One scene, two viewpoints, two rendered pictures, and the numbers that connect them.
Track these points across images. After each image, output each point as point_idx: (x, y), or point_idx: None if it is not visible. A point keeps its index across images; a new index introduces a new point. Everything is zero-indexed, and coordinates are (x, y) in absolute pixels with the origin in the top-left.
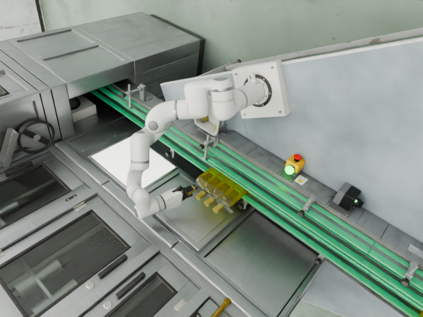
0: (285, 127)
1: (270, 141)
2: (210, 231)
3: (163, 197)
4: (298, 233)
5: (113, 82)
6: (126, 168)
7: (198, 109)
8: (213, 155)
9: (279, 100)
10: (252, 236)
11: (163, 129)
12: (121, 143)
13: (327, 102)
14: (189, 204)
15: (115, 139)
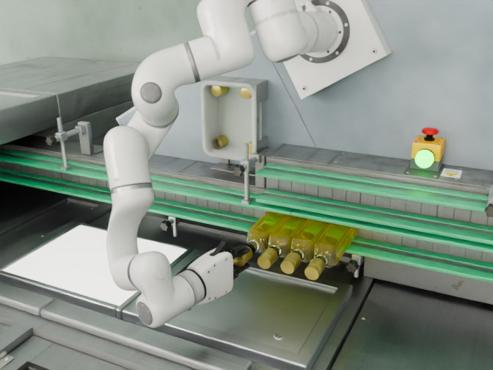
0: (386, 90)
1: (364, 131)
2: (312, 329)
3: (196, 269)
4: (490, 274)
5: (23, 134)
6: (85, 272)
7: (237, 40)
8: (259, 195)
9: (367, 31)
10: (396, 321)
11: (171, 105)
12: (60, 238)
13: (456, 1)
14: (243, 298)
15: (45, 240)
